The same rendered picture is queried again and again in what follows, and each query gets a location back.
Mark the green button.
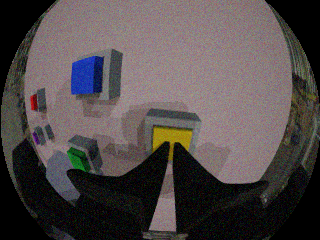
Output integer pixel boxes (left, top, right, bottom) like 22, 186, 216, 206
67, 135, 103, 173

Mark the blue button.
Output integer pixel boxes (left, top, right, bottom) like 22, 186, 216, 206
71, 48, 123, 100

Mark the yellow button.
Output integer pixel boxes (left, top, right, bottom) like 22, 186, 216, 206
144, 108, 203, 163

